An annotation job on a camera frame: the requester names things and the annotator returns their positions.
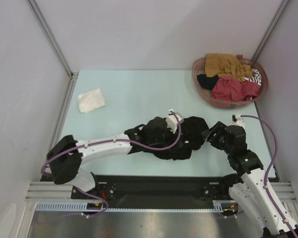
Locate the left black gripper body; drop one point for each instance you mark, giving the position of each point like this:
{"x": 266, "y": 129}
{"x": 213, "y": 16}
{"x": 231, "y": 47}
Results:
{"x": 162, "y": 130}

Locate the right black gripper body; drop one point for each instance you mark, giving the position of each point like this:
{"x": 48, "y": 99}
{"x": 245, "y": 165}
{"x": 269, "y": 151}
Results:
{"x": 215, "y": 132}

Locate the black tank top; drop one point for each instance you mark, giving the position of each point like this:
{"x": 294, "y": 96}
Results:
{"x": 190, "y": 139}

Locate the white tank top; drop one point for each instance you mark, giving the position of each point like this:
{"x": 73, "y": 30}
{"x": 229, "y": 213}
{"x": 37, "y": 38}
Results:
{"x": 91, "y": 101}

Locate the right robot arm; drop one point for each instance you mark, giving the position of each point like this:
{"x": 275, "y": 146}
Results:
{"x": 249, "y": 186}

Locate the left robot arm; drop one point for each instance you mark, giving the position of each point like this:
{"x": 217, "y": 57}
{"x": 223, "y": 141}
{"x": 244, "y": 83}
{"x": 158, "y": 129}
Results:
{"x": 67, "y": 157}

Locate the red tank top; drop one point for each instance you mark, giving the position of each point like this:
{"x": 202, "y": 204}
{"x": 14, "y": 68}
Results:
{"x": 230, "y": 89}

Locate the striped tank top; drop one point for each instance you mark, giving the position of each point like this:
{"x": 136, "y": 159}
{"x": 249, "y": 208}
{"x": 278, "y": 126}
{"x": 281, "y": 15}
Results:
{"x": 255, "y": 78}

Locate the mustard tank top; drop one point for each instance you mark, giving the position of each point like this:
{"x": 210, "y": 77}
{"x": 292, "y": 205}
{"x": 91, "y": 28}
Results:
{"x": 226, "y": 65}

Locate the pink laundry basket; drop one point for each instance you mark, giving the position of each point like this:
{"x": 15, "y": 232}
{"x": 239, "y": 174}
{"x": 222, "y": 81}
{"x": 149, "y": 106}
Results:
{"x": 198, "y": 67}

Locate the right grey cable duct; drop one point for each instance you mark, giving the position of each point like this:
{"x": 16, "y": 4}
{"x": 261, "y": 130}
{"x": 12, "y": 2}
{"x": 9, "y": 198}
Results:
{"x": 226, "y": 205}

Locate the grey cable duct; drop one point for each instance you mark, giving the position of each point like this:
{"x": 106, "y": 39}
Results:
{"x": 226, "y": 205}
{"x": 70, "y": 206}

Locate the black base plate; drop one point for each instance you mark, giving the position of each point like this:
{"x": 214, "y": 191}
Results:
{"x": 165, "y": 193}

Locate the left grey cable duct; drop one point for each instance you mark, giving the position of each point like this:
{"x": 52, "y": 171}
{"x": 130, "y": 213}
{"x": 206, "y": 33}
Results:
{"x": 70, "y": 206}

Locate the aluminium frame rail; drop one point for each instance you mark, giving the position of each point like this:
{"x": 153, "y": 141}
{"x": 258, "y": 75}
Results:
{"x": 47, "y": 191}

